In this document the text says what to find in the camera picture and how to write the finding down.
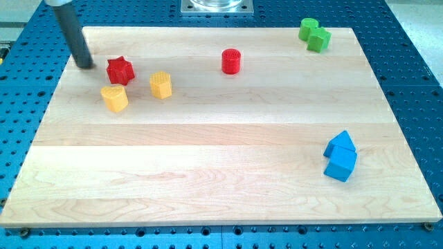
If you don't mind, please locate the silver rod mount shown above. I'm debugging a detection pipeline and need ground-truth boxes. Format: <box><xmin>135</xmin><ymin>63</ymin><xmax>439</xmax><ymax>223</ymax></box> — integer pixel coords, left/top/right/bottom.
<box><xmin>44</xmin><ymin>0</ymin><xmax>72</xmax><ymax>7</ymax></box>

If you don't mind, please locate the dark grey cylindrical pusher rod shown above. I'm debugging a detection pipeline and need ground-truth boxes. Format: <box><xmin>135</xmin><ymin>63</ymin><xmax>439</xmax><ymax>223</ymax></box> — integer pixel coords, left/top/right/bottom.
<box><xmin>52</xmin><ymin>2</ymin><xmax>93</xmax><ymax>68</ymax></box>

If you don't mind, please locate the yellow heart block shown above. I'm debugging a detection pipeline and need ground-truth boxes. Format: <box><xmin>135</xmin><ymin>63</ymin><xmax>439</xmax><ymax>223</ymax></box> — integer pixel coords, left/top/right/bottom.
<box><xmin>100</xmin><ymin>86</ymin><xmax>129</xmax><ymax>113</ymax></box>

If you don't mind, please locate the yellow hexagon block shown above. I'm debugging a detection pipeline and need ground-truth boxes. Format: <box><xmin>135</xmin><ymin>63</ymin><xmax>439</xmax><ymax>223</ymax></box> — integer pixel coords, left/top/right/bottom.
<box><xmin>150</xmin><ymin>71</ymin><xmax>172</xmax><ymax>99</ymax></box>

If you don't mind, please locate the red star block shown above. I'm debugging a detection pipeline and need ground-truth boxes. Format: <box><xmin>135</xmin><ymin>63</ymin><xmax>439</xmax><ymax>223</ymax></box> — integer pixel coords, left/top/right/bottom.
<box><xmin>107</xmin><ymin>56</ymin><xmax>135</xmax><ymax>86</ymax></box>

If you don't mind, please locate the light wooden board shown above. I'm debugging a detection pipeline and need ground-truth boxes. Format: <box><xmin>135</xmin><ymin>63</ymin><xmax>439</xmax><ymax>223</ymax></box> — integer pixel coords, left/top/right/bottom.
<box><xmin>1</xmin><ymin>26</ymin><xmax>442</xmax><ymax>228</ymax></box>

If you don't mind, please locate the red cylinder block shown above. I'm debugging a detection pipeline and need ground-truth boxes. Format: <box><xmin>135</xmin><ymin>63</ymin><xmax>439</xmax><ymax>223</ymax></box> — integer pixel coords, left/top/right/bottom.
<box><xmin>221</xmin><ymin>48</ymin><xmax>241</xmax><ymax>75</ymax></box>

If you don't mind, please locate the green cylinder block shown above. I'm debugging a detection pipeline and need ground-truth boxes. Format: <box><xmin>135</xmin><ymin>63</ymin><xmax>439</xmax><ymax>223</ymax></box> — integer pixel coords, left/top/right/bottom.
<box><xmin>298</xmin><ymin>17</ymin><xmax>319</xmax><ymax>42</ymax></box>

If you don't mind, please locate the green star block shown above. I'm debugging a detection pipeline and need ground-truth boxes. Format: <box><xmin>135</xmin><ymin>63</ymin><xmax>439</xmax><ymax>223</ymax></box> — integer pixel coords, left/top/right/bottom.
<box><xmin>307</xmin><ymin>27</ymin><xmax>332</xmax><ymax>53</ymax></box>

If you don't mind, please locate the blue triangle block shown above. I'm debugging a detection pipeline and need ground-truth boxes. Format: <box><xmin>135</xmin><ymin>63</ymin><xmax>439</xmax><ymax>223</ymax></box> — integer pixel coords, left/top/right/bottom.
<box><xmin>323</xmin><ymin>130</ymin><xmax>356</xmax><ymax>158</ymax></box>

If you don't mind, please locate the blue cube block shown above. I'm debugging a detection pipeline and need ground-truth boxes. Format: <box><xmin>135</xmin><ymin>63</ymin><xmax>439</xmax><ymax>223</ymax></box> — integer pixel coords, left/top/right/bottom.
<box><xmin>324</xmin><ymin>146</ymin><xmax>357</xmax><ymax>182</ymax></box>

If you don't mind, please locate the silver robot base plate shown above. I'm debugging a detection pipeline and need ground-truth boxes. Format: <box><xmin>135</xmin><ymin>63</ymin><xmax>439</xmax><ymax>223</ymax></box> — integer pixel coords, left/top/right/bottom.
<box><xmin>180</xmin><ymin>0</ymin><xmax>254</xmax><ymax>16</ymax></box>

